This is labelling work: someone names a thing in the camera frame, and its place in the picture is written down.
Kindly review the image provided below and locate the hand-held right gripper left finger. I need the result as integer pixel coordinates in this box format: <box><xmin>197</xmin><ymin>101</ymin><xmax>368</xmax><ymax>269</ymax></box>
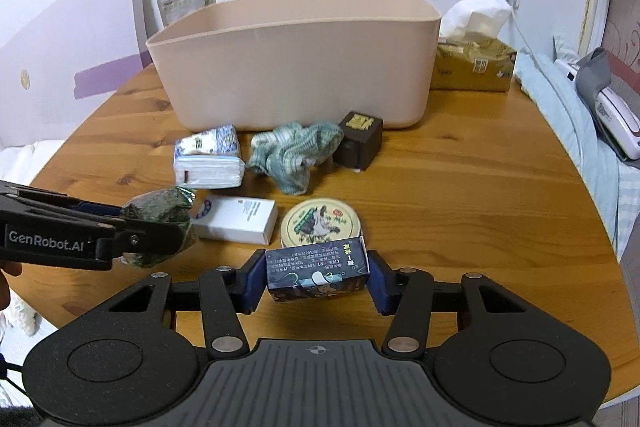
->
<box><xmin>95</xmin><ymin>249</ymin><xmax>268</xmax><ymax>356</ymax></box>

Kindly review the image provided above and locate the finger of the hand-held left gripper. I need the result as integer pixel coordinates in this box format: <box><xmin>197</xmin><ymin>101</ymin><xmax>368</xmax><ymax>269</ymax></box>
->
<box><xmin>0</xmin><ymin>180</ymin><xmax>127</xmax><ymax>228</ymax></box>
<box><xmin>94</xmin><ymin>218</ymin><xmax>185</xmax><ymax>266</ymax></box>

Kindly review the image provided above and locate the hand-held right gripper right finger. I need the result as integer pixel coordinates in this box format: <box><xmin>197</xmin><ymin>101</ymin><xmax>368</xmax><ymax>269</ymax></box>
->
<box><xmin>367</xmin><ymin>249</ymin><xmax>543</xmax><ymax>358</ymax></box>

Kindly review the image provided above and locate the green snack packet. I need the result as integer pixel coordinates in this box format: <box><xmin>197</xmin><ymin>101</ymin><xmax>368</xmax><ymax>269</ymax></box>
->
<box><xmin>120</xmin><ymin>187</ymin><xmax>200</xmax><ymax>269</ymax></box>

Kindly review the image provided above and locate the dark blue small carton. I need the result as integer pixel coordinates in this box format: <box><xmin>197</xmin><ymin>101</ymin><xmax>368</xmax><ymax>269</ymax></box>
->
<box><xmin>265</xmin><ymin>237</ymin><xmax>372</xmax><ymax>303</ymax></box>

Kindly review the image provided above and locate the blue floral tissue pack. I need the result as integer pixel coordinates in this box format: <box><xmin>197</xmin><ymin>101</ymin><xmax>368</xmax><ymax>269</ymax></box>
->
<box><xmin>172</xmin><ymin>124</ymin><xmax>246</xmax><ymax>188</ymax></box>

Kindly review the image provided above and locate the green white cloth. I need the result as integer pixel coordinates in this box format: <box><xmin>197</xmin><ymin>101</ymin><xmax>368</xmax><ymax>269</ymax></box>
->
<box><xmin>246</xmin><ymin>121</ymin><xmax>345</xmax><ymax>196</ymax></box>

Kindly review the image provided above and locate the pink plastic storage bin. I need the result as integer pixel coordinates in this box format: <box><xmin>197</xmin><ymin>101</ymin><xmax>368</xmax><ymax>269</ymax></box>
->
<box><xmin>145</xmin><ymin>0</ymin><xmax>443</xmax><ymax>132</ymax></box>

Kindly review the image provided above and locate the white medicine box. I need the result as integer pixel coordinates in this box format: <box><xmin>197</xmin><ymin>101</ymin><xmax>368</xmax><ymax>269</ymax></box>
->
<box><xmin>190</xmin><ymin>194</ymin><xmax>278</xmax><ymax>245</ymax></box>

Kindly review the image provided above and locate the round illustrated tin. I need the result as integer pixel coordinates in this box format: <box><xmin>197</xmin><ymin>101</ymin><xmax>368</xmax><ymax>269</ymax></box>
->
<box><xmin>280</xmin><ymin>198</ymin><xmax>365</xmax><ymax>253</ymax></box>

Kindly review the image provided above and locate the dark brown square box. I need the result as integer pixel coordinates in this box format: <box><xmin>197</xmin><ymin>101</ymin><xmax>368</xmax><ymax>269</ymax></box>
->
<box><xmin>332</xmin><ymin>110</ymin><xmax>384</xmax><ymax>172</ymax></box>

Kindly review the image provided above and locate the golden yellow tissue box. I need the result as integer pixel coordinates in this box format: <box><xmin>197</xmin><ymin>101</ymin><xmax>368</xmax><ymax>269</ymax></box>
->
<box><xmin>430</xmin><ymin>0</ymin><xmax>518</xmax><ymax>94</ymax></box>

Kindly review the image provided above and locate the light blue blanket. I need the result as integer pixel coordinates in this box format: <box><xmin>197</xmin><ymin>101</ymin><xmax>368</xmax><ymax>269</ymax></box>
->
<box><xmin>515</xmin><ymin>34</ymin><xmax>640</xmax><ymax>263</ymax></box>

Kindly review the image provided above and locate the white blood pressure monitor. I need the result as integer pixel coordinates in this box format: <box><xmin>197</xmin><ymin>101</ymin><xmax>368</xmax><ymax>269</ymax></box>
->
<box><xmin>554</xmin><ymin>58</ymin><xmax>640</xmax><ymax>162</ymax></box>

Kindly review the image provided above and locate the grey blood pressure cuff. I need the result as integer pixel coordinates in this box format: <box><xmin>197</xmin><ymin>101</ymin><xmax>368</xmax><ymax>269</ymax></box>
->
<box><xmin>575</xmin><ymin>48</ymin><xmax>614</xmax><ymax>108</ymax></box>

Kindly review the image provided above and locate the floral patterned cabinet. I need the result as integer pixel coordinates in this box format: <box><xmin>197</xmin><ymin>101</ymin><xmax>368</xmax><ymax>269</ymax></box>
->
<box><xmin>602</xmin><ymin>0</ymin><xmax>640</xmax><ymax>92</ymax></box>

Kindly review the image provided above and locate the white power cable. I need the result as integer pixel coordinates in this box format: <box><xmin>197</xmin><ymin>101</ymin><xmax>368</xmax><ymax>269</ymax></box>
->
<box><xmin>507</xmin><ymin>4</ymin><xmax>551</xmax><ymax>78</ymax></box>

